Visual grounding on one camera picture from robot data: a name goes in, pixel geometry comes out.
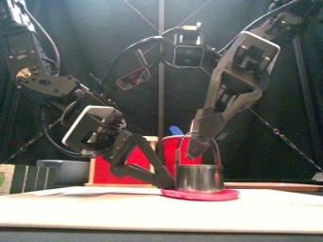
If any round metal dough cutter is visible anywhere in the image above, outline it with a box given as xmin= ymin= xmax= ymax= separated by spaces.
xmin=173 ymin=130 xmax=224 ymax=194

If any grey bowl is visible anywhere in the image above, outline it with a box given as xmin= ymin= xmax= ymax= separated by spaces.
xmin=34 ymin=159 xmax=90 ymax=186

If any red plastic cup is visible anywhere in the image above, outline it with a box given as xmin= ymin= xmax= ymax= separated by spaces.
xmin=160 ymin=135 xmax=204 ymax=178

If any white cutting board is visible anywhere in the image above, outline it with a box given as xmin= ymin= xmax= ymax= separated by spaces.
xmin=0 ymin=185 xmax=323 ymax=234

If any black boxy webcam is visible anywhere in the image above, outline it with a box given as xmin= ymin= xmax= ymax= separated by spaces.
xmin=170 ymin=24 xmax=206 ymax=69

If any thin diagonal brace rod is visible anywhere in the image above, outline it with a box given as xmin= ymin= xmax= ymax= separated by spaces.
xmin=246 ymin=108 xmax=323 ymax=173

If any green white striped box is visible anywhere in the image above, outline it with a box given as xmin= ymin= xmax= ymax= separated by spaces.
xmin=0 ymin=164 xmax=57 ymax=196

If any wooden board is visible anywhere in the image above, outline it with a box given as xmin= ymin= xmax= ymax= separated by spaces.
xmin=221 ymin=181 xmax=323 ymax=194

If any blue utensil handle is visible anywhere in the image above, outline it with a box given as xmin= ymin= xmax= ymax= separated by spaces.
xmin=168 ymin=125 xmax=185 ymax=137

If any red drawer box wooden frame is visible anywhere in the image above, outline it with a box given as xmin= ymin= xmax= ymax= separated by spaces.
xmin=86 ymin=135 xmax=160 ymax=185

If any black looped cable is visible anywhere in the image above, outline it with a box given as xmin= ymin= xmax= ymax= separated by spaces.
xmin=38 ymin=105 xmax=86 ymax=159

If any grey vertical frame pole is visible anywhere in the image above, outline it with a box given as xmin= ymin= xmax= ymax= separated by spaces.
xmin=156 ymin=0 xmax=166 ymax=140

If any black camera with red rim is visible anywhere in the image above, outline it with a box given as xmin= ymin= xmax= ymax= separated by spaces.
xmin=113 ymin=49 xmax=152 ymax=92

